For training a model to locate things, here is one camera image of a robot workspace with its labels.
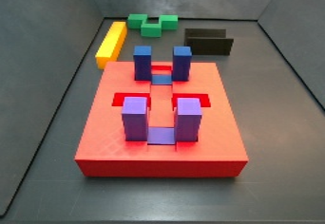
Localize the yellow long block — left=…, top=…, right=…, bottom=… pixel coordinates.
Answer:
left=95, top=21, right=127, bottom=69

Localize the red base board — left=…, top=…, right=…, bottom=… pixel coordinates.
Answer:
left=75, top=62, right=249, bottom=177

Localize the purple U block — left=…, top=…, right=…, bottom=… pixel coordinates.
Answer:
left=122, top=97, right=202, bottom=145

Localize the dark blue U block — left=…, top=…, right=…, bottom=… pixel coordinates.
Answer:
left=134, top=46, right=192, bottom=84

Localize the green stepped block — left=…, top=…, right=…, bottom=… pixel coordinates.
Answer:
left=127, top=13, right=179, bottom=38

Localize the black angle bracket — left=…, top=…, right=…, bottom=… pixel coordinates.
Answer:
left=185, top=28, right=234, bottom=56

